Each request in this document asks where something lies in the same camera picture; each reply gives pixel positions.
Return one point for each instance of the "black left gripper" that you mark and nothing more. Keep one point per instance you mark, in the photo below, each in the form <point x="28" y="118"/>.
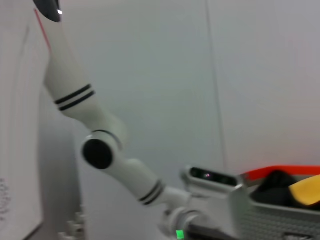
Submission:
<point x="215" y="232"/>

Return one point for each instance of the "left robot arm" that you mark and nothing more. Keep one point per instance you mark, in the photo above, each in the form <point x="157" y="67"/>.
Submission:
<point x="67" y="82"/>

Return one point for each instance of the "grey perforated storage box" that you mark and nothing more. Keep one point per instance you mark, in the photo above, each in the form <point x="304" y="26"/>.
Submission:
<point x="275" y="220"/>

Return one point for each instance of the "yellow towel black trim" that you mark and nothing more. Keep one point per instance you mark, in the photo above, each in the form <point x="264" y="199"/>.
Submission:
<point x="307" y="191"/>

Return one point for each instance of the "black cloth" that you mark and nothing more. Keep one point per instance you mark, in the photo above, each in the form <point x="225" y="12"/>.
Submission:
<point x="275" y="187"/>

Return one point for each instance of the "red container rim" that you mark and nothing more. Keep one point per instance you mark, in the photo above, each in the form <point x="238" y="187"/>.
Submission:
<point x="275" y="170"/>

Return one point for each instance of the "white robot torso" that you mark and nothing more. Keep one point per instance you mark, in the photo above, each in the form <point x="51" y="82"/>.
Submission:
<point x="25" y="125"/>

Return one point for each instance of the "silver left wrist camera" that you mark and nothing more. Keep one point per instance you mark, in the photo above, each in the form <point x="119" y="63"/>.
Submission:
<point x="212" y="178"/>

